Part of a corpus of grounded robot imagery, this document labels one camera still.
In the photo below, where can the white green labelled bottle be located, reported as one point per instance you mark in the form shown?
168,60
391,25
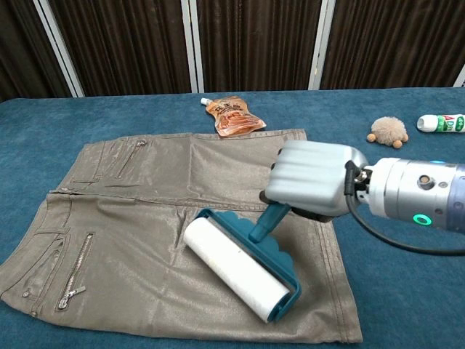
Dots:
441,123

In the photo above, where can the brown zippered skirt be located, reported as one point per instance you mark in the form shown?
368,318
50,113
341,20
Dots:
145,232

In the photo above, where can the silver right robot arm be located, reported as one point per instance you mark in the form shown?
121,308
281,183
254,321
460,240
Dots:
417,192

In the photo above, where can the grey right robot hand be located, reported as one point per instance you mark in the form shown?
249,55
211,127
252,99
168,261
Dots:
309,178

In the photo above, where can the blue table cloth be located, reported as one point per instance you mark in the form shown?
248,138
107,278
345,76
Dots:
399,291

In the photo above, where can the beige fluffy plush toy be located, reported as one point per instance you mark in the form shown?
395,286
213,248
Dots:
388,131

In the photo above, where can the orange spouted refill pouch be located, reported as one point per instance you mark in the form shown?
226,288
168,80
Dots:
234,116

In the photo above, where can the dark folding screen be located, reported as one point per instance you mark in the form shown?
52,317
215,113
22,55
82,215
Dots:
232,43

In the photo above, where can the teal lint roller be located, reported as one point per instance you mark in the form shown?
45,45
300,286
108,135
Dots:
239,261

